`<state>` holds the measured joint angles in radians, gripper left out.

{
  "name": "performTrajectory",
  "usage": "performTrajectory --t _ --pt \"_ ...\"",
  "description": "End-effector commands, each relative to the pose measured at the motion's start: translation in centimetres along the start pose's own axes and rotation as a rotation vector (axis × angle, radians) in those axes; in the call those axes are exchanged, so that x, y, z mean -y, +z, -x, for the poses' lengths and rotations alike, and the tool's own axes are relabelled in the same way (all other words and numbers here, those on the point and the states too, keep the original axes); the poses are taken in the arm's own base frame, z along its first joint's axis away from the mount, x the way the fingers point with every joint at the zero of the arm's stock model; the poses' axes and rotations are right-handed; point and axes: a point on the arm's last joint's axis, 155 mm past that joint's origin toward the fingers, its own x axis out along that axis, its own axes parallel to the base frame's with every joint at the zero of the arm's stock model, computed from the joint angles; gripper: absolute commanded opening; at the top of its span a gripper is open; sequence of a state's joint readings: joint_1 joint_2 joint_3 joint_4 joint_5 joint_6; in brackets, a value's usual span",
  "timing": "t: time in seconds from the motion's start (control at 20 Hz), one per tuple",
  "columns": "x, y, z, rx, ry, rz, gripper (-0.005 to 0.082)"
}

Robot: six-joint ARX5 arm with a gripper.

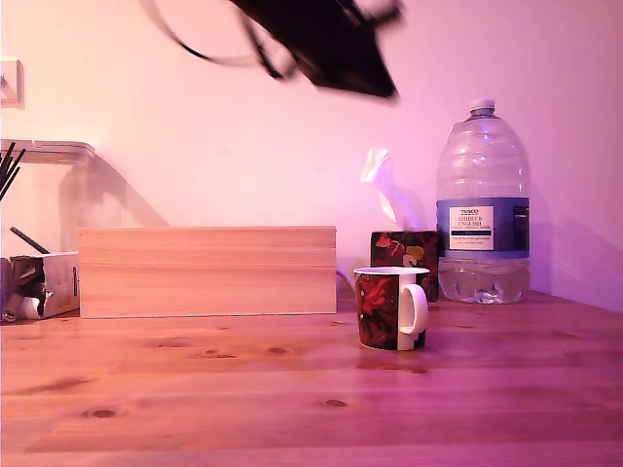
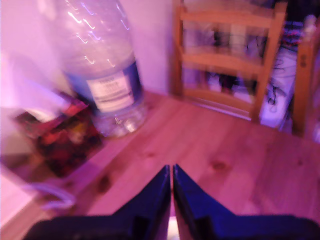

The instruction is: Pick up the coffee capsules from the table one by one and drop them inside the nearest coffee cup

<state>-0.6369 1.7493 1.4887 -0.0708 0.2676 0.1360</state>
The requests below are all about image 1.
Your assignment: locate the short black looping cable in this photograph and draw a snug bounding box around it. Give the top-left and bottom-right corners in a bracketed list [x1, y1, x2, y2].
[239, 9, 300, 83]

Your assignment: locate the white roll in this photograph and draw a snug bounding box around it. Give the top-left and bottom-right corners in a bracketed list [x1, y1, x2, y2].
[4, 295, 46, 321]

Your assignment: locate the large clear water bottle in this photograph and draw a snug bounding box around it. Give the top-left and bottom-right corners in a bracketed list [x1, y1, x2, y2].
[435, 98, 531, 305]

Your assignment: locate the silver carton box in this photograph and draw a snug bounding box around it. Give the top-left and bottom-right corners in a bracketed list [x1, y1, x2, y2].
[0, 250, 82, 322]

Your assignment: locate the floral mug with white handle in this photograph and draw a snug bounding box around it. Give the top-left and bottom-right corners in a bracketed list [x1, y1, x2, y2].
[352, 266, 431, 352]

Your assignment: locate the black stick in carton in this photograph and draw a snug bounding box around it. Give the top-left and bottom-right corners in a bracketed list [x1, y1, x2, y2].
[9, 226, 52, 256]

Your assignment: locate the white wall plate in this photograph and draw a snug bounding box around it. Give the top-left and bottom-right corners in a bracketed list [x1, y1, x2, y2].
[0, 58, 25, 110]

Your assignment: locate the thin black reed stick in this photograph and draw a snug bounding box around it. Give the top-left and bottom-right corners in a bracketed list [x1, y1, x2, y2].
[0, 166, 21, 196]
[0, 148, 27, 201]
[0, 141, 17, 189]

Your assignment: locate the long wooden box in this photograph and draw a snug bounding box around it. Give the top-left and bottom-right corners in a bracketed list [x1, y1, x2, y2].
[78, 225, 339, 320]

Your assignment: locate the clear acrylic container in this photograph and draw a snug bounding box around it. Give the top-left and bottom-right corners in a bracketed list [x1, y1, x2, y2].
[0, 139, 97, 257]

